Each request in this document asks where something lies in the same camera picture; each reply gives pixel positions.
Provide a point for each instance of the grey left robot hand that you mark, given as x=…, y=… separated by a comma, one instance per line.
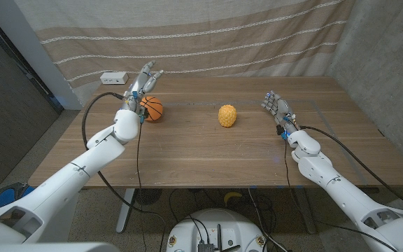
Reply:
x=138, y=89

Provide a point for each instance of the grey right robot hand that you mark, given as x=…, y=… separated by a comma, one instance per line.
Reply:
x=280, y=110

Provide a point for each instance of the orange mini basketball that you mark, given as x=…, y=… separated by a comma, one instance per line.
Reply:
x=153, y=109

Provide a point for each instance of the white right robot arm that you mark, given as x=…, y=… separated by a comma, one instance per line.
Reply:
x=341, y=192

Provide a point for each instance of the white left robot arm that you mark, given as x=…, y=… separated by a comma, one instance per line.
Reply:
x=65, y=178

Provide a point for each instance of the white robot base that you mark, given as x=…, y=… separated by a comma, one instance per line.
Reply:
x=219, y=224

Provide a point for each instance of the yellow bumpy ball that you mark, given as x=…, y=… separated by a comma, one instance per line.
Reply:
x=227, y=116

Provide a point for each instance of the white power strip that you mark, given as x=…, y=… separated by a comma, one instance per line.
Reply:
x=114, y=78

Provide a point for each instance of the beige striped backdrop cloth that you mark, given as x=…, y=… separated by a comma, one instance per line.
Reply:
x=187, y=35

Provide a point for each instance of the yellow banana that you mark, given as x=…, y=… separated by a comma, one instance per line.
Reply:
x=232, y=196

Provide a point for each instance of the grey table leg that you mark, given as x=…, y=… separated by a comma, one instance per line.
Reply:
x=306, y=213

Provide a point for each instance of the round black floor grille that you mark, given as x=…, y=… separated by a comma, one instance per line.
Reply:
x=148, y=196

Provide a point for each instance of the white table leg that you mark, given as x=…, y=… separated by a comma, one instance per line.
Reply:
x=124, y=210

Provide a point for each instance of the dark door panel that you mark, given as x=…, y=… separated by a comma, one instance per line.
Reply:
x=9, y=112

